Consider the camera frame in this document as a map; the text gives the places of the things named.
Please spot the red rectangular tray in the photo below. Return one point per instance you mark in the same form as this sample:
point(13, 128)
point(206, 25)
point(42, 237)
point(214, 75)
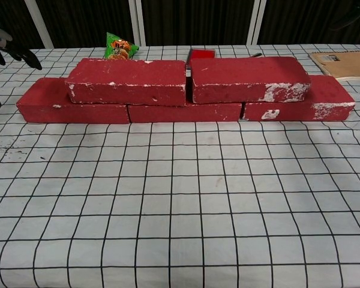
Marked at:
point(202, 54)

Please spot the red brick with white mark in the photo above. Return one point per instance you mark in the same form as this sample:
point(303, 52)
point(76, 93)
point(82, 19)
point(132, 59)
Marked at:
point(330, 90)

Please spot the white black grid tablecloth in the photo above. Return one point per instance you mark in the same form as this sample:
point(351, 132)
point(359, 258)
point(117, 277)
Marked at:
point(180, 210)

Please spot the black pleated curtain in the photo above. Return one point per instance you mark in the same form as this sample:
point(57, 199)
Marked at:
point(198, 21)

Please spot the white double frame post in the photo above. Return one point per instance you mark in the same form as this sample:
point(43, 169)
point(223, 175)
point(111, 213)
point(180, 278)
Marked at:
point(137, 21)

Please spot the green snack bag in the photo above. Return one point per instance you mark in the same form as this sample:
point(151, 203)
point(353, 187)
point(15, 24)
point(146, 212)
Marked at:
point(120, 48)

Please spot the red foam brick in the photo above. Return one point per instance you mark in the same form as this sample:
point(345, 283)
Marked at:
point(78, 112)
point(186, 112)

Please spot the red brick with small hole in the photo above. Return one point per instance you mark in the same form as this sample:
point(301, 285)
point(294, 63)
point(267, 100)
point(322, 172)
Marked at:
point(132, 73)

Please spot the white slanted frame post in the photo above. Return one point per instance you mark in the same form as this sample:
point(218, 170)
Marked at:
point(40, 27)

